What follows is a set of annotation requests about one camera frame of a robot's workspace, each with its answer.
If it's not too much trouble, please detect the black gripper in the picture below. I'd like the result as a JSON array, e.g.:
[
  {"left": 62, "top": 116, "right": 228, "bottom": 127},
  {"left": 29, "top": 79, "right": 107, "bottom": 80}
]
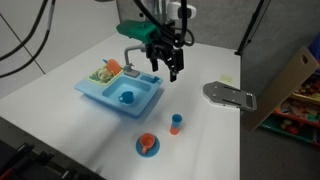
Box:
[{"left": 144, "top": 41, "right": 185, "bottom": 83}]

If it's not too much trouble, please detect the blue tumbler cup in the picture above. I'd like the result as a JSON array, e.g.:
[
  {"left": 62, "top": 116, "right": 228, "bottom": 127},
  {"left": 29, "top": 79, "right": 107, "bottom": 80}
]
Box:
[{"left": 170, "top": 113, "right": 184, "bottom": 130}]

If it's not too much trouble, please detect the light blue toy sink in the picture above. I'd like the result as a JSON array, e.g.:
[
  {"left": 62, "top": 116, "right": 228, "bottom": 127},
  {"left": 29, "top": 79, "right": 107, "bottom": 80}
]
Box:
[{"left": 73, "top": 67, "right": 165, "bottom": 119}]

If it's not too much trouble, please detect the grey toy faucet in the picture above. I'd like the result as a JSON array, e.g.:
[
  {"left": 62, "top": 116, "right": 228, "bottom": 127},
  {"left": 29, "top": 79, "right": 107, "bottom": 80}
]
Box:
[{"left": 123, "top": 43, "right": 148, "bottom": 79}]

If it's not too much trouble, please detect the orange toy plate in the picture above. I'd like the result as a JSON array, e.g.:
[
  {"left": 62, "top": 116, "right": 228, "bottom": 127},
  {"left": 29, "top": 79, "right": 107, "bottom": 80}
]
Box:
[{"left": 106, "top": 58, "right": 122, "bottom": 75}]

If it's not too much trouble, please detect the pale crumpled toy item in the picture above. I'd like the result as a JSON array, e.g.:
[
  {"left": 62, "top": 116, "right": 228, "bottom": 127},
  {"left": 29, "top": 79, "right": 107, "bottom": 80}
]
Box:
[{"left": 97, "top": 67, "right": 113, "bottom": 83}]

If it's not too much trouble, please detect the yellow sticky note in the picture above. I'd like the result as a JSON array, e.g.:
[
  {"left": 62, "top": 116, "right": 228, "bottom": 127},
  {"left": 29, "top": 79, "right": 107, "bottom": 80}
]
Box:
[{"left": 219, "top": 73, "right": 234, "bottom": 85}]

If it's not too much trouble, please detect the yellow dish rack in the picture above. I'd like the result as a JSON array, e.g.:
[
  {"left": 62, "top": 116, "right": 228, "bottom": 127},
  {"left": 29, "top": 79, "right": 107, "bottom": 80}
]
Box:
[{"left": 87, "top": 64, "right": 125, "bottom": 87}]

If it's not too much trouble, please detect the grey metal mounting plate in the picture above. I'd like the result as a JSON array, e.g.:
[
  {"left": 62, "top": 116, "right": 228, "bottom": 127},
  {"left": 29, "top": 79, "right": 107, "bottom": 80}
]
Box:
[{"left": 202, "top": 80, "right": 258, "bottom": 113}]

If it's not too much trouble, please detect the blue saucer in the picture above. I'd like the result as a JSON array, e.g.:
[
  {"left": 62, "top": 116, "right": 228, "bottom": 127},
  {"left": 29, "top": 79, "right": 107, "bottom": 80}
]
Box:
[{"left": 135, "top": 134, "right": 161, "bottom": 159}]

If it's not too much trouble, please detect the black tripod stand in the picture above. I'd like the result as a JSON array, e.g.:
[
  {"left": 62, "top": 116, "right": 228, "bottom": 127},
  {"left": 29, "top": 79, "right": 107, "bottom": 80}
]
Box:
[{"left": 233, "top": 0, "right": 268, "bottom": 56}]

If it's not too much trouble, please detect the shelf with colourful toys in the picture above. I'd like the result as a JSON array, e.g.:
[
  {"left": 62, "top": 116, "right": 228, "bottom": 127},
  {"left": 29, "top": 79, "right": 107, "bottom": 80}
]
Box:
[{"left": 259, "top": 31, "right": 320, "bottom": 148}]

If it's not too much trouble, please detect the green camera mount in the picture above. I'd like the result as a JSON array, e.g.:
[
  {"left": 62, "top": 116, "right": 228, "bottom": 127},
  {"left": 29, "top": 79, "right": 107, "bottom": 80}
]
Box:
[{"left": 115, "top": 19, "right": 160, "bottom": 44}]

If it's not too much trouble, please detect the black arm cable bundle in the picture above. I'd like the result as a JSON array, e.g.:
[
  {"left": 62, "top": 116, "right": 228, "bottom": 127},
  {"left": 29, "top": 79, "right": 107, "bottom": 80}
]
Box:
[{"left": 133, "top": 0, "right": 196, "bottom": 48}]

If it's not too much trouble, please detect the blue mug with handle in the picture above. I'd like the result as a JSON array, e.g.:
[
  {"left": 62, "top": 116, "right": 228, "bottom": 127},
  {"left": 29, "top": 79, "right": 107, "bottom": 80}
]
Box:
[{"left": 117, "top": 90, "right": 136, "bottom": 105}]

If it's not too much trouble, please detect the orange mug with handle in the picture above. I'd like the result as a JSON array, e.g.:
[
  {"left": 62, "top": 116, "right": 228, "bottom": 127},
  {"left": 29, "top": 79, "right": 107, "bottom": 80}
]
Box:
[{"left": 138, "top": 132, "right": 156, "bottom": 155}]

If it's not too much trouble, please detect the black hanging cable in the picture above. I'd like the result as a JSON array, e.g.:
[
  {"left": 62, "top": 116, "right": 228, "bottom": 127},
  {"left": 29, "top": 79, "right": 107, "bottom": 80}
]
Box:
[
  {"left": 0, "top": 0, "right": 57, "bottom": 80},
  {"left": 0, "top": 0, "right": 50, "bottom": 62}
]

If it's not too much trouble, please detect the black equipment frame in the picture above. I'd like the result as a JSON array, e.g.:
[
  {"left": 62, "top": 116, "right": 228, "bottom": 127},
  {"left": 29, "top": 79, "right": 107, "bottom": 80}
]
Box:
[{"left": 0, "top": 139, "right": 105, "bottom": 180}]

